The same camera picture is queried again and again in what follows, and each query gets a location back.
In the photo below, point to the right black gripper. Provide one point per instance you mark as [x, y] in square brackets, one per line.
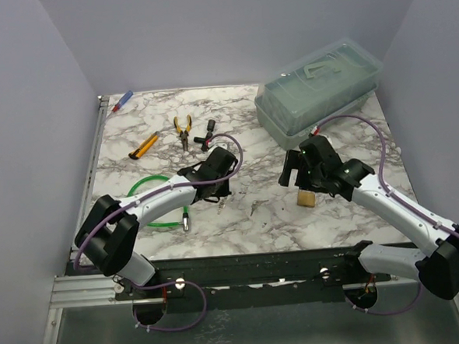
[293, 161]

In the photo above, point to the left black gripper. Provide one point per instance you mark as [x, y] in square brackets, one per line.
[224, 191]

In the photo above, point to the green cable lock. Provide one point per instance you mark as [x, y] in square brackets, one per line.
[158, 196]

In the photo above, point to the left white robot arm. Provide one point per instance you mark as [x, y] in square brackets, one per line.
[107, 236]

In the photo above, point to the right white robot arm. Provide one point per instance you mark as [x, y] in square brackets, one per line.
[434, 258]

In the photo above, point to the brass padlock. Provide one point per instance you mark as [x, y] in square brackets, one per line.
[306, 198]

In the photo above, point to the translucent green plastic toolbox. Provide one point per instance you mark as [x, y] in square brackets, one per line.
[336, 79]

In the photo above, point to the silver padlock keys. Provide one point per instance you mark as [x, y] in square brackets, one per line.
[256, 204]

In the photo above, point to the yellow utility knife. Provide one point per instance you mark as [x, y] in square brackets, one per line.
[144, 147]

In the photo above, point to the blue red screwdriver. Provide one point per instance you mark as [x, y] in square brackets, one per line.
[123, 100]

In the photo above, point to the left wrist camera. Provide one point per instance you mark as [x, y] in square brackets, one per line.
[221, 143]

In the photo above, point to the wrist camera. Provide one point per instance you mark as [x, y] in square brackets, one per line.
[221, 143]
[317, 131]

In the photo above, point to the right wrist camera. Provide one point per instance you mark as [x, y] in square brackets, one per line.
[317, 131]

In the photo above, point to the yellow handled pliers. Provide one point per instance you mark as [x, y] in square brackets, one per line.
[183, 133]

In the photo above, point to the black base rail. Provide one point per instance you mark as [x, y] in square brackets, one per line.
[270, 279]

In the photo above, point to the aluminium frame rail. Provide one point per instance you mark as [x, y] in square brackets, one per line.
[87, 189]

